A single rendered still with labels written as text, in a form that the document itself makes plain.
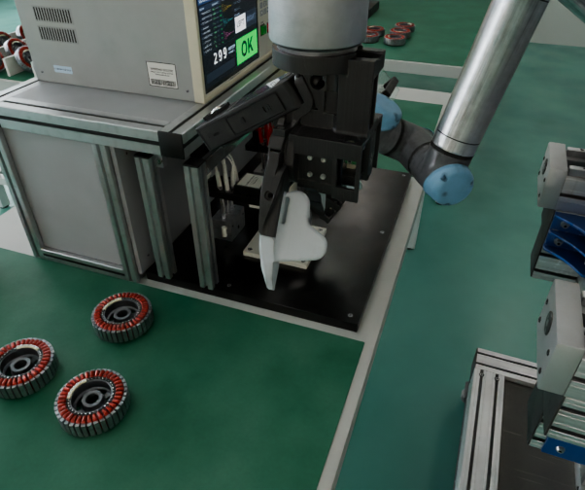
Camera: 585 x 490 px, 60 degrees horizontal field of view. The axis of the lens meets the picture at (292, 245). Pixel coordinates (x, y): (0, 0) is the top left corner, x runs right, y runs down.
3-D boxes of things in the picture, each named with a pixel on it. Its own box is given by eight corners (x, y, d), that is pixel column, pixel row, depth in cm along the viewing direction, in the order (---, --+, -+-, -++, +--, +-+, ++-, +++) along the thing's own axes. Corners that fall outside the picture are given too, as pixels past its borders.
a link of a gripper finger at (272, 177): (268, 237, 42) (291, 131, 41) (252, 233, 42) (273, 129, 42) (286, 238, 46) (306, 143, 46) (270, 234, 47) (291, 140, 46)
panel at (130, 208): (261, 147, 158) (258, 48, 140) (143, 274, 108) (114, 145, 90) (258, 147, 158) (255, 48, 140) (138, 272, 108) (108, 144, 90)
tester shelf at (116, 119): (310, 52, 137) (310, 34, 134) (184, 159, 85) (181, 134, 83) (168, 38, 149) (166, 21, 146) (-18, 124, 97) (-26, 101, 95)
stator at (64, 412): (145, 394, 85) (141, 380, 83) (98, 449, 77) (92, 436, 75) (93, 372, 89) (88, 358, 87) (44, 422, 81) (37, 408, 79)
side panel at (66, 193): (145, 275, 111) (115, 139, 92) (137, 283, 109) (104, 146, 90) (43, 249, 119) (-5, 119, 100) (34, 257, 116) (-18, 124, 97)
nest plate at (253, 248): (326, 231, 121) (326, 227, 120) (306, 269, 109) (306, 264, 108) (268, 220, 125) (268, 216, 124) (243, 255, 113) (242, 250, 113)
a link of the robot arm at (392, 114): (412, 125, 90) (373, 109, 86) (376, 168, 97) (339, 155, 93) (401, 99, 95) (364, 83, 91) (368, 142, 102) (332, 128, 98)
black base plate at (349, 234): (410, 180, 146) (412, 173, 144) (357, 332, 97) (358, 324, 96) (260, 155, 158) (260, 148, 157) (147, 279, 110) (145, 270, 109)
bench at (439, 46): (473, 95, 412) (495, -6, 368) (449, 210, 272) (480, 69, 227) (343, 81, 442) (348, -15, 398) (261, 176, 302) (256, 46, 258)
